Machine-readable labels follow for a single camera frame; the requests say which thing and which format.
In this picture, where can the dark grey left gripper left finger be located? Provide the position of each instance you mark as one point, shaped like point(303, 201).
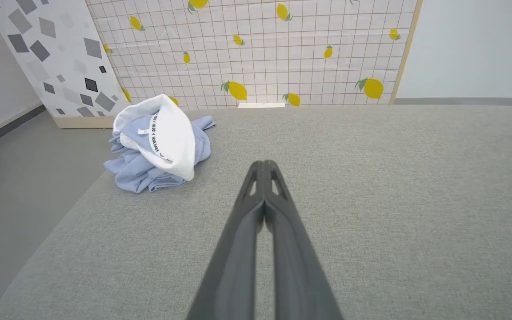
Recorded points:
point(234, 275)

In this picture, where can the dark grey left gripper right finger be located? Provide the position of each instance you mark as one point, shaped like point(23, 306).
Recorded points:
point(296, 275)

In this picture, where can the light blue garment white lining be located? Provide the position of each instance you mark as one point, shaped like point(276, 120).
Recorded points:
point(167, 142)

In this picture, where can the grey fabric bed surface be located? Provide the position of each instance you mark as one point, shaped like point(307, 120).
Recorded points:
point(394, 200)

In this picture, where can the lemon print grid partition panel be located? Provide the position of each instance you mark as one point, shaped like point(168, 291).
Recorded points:
point(265, 53)

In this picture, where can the grey terrazzo pattern panel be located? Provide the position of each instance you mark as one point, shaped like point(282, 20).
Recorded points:
point(56, 58)

